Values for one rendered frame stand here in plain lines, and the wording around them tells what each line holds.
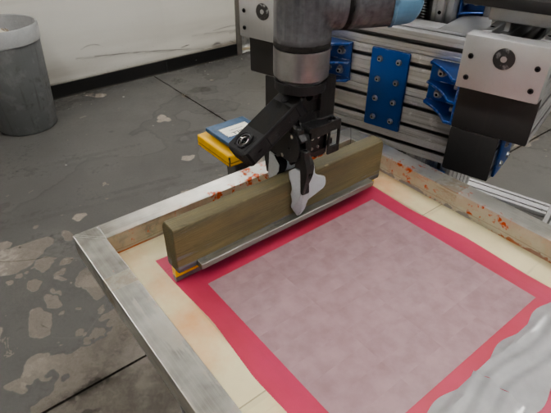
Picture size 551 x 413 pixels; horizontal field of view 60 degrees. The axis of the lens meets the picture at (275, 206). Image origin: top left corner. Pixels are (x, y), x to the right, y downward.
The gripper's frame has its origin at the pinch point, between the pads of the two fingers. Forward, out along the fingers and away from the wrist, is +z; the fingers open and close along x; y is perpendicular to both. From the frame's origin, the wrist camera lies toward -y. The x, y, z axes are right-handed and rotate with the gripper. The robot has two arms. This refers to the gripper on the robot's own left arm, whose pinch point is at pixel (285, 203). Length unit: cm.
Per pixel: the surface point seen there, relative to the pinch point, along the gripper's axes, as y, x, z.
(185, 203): -11.7, 11.3, 1.4
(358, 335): -6.6, -22.9, 4.8
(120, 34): 100, 321, 64
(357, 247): 5.5, -10.9, 4.7
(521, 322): 11.6, -34.4, 4.6
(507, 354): 5.2, -36.1, 4.3
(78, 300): -18, 108, 101
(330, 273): -1.6, -12.5, 4.8
